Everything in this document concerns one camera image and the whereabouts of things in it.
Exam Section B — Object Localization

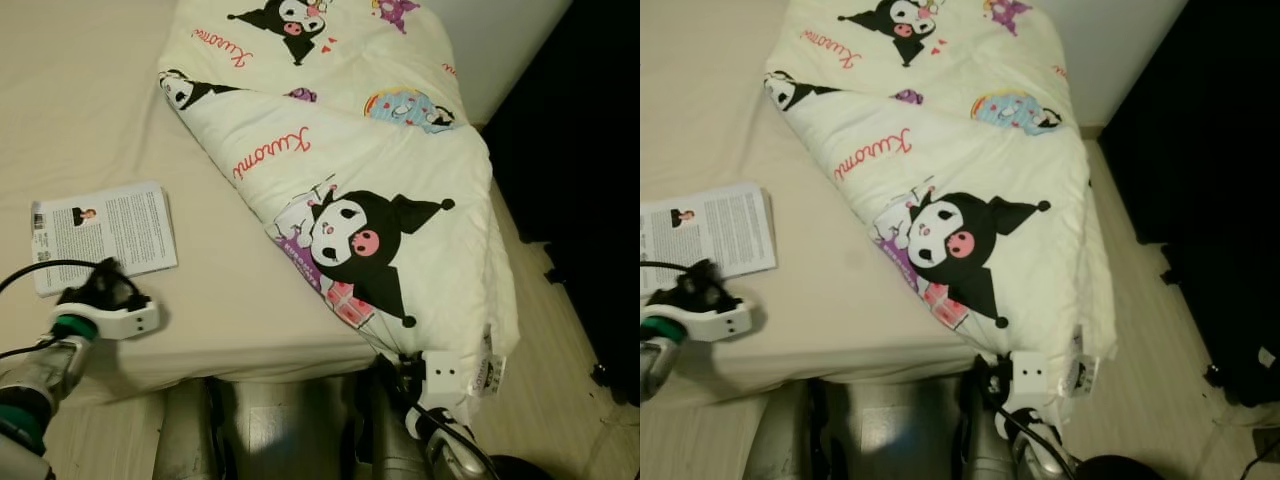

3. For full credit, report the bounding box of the black cabinet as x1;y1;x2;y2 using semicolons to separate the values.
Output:
483;0;641;401
1098;0;1280;406

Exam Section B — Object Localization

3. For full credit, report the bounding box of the white paperback book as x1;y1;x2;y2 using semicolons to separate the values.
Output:
30;180;179;298
640;182;778;296

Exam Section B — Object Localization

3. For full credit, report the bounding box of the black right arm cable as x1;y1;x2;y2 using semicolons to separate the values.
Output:
998;405;1079;480
405;400;501;480

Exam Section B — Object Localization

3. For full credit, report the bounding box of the silver left robot leg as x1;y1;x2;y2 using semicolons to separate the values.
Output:
745;380;821;480
155;378;226;480

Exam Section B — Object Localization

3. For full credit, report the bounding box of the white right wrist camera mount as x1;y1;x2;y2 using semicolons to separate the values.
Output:
1010;350;1056;406
420;350;466;401

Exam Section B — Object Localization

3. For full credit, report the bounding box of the silver robot leg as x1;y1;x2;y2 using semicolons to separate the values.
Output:
745;380;821;480
155;378;226;480
950;378;1011;480
355;375;421;480

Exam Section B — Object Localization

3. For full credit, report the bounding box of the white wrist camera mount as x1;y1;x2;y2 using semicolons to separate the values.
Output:
1010;350;1056;406
655;300;753;343
420;350;466;401
55;298;161;341

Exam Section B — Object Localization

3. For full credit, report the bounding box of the silver right robot leg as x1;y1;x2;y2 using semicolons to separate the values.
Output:
950;378;1011;480
355;375;421;480

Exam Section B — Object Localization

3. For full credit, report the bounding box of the cream Kuromi print duvet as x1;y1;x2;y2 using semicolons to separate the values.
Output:
158;0;521;426
765;0;1119;426

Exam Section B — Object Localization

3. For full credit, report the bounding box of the bed with beige sheet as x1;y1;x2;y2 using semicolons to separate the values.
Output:
640;0;1001;406
0;0;396;406

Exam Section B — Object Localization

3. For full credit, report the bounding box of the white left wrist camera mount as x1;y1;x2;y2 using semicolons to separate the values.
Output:
55;298;161;341
655;300;753;343

